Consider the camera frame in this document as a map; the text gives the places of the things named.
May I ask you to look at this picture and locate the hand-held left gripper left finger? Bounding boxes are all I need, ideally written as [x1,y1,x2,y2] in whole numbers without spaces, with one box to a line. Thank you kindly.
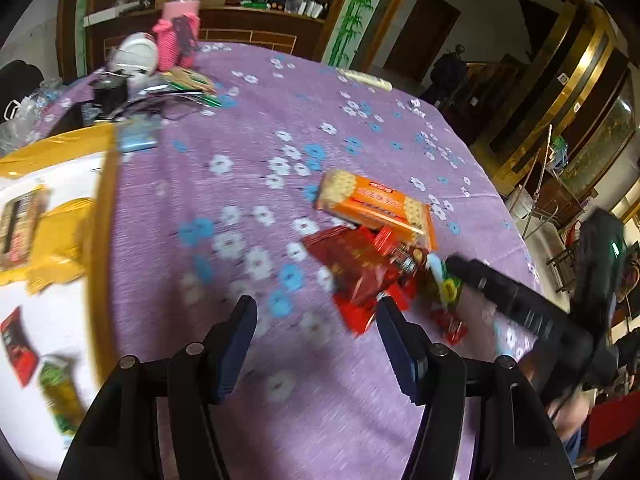
[57,295,258,480]

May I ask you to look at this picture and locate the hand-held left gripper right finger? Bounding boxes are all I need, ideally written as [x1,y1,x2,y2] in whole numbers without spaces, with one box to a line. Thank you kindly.
[377,297,576,480]

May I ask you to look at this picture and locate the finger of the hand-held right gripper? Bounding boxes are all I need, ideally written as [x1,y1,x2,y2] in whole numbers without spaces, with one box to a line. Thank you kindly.
[445,255,595,357]

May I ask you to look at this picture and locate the small red snack packet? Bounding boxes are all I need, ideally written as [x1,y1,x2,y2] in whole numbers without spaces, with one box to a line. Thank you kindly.
[334,294,382,337]
[429,307,469,344]

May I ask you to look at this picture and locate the white green snack packet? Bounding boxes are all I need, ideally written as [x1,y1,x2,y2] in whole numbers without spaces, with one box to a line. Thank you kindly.
[425,254,464,307]

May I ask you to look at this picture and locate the dark red snack packet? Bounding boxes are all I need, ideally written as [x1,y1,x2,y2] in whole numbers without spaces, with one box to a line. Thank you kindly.
[375,227,432,282]

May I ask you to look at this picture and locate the red gold snack packet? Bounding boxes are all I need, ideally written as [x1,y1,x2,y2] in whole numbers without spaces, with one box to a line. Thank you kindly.
[302,225,417,307]

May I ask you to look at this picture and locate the orange cracker packet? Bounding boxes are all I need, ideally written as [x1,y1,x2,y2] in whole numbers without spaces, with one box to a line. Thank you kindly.
[315,169,439,252]

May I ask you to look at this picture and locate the white round tray gold rim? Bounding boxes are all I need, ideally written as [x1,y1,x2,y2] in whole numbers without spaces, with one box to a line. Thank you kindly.
[0,125,123,466]

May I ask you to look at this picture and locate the yellow snack packet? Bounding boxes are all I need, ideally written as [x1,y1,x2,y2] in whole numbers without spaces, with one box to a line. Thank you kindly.
[25,197,97,297]

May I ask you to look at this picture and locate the red black snack packet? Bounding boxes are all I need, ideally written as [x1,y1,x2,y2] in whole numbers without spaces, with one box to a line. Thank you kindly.
[0,306,39,389]

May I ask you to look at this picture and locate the tan snack packet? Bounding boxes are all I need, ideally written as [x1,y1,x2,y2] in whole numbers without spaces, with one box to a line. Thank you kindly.
[0,185,49,269]

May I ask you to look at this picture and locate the wooden chair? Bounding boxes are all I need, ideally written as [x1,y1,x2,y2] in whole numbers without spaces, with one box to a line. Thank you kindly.
[546,219,587,292]

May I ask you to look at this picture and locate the white bucket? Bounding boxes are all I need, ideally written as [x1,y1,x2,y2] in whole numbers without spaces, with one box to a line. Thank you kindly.
[505,187,537,222]

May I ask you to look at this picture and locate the framed landscape painting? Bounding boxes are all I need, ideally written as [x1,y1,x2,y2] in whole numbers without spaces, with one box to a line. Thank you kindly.
[560,94,640,202]

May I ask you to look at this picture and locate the person's leg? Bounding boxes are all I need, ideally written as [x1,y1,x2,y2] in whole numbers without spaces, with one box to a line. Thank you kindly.
[529,350,597,466]

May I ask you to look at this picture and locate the red stool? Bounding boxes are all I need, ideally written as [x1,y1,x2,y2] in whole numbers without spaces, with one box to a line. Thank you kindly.
[584,389,640,467]

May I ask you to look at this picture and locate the gold-trimmed wooden pillar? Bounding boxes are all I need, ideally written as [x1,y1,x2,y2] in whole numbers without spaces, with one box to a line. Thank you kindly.
[469,0,632,197]

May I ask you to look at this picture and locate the wooden stair railing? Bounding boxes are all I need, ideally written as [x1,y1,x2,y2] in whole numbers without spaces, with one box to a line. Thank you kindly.
[450,55,527,137]

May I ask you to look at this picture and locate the floral purple tablecloth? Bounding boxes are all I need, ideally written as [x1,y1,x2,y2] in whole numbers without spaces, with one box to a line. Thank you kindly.
[40,42,547,480]

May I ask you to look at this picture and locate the dark hanging jacket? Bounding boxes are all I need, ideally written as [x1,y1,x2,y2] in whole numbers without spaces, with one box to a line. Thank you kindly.
[430,44,469,107]

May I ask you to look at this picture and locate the blue tissue pack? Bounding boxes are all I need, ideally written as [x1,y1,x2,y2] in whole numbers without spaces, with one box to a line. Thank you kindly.
[120,115,162,154]

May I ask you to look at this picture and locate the green label snack packet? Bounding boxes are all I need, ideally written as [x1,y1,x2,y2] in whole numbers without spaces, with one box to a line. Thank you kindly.
[160,66,222,97]

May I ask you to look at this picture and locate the wooden door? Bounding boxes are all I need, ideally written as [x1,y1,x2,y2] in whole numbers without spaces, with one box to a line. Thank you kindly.
[384,0,462,92]

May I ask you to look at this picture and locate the black device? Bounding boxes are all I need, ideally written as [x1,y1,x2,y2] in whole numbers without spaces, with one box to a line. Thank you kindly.
[90,72,132,117]

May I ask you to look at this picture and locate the clear plastic bag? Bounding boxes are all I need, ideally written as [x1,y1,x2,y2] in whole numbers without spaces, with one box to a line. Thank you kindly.
[0,80,67,157]

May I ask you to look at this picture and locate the white round container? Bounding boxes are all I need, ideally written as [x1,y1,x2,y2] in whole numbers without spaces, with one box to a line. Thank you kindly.
[106,32,159,77]

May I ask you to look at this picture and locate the pink bottle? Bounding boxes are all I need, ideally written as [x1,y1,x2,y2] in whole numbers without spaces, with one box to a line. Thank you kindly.
[152,0,202,69]

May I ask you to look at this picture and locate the wooden glass-front cabinet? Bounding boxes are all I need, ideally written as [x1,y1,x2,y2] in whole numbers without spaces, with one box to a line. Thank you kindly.
[75,0,362,82]

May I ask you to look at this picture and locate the black bag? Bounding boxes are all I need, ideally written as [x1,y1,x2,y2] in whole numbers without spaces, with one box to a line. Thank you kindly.
[0,60,47,107]

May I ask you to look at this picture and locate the bamboo wall painting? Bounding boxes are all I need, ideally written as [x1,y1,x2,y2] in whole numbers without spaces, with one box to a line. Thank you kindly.
[324,0,387,69]

